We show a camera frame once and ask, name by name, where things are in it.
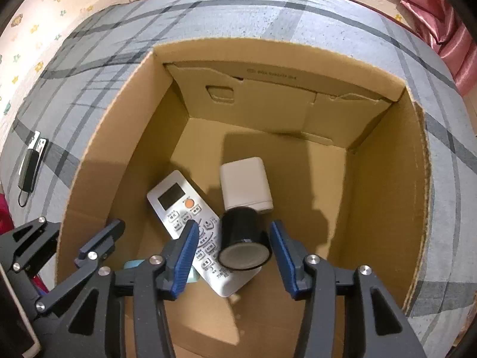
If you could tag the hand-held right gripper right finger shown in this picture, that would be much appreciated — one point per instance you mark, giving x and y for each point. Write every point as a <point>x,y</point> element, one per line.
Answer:
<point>285,261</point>

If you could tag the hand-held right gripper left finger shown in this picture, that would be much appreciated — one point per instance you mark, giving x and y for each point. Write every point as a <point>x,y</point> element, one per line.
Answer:
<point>184,261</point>

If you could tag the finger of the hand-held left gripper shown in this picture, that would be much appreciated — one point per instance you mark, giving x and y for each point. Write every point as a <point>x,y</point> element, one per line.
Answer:
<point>100,242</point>
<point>41,231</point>

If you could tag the light blue plastic tube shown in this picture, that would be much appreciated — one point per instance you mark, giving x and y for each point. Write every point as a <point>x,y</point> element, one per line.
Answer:
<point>132,264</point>

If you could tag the black tape roll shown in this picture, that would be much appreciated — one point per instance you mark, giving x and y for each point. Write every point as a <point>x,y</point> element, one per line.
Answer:
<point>238,227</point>

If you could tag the white remote control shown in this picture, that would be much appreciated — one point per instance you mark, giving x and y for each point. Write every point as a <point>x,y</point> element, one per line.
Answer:
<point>175,197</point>

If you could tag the cardboard box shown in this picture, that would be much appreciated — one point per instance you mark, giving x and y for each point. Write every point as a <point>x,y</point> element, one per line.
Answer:
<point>335,194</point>

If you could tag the large white charger block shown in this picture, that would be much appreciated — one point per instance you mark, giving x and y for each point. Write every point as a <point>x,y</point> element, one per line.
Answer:
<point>242,182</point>

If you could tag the magenta cloth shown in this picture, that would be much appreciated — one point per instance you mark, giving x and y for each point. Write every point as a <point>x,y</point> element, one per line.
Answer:
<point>5,216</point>

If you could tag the dark power bank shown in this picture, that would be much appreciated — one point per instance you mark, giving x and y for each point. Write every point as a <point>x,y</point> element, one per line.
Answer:
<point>29,169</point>

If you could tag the teal phone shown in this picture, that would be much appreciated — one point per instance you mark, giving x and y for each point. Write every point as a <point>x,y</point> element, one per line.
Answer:
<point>34,138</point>

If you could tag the pink satin curtain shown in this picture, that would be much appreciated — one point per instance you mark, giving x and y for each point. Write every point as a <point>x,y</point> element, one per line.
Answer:
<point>447,33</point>

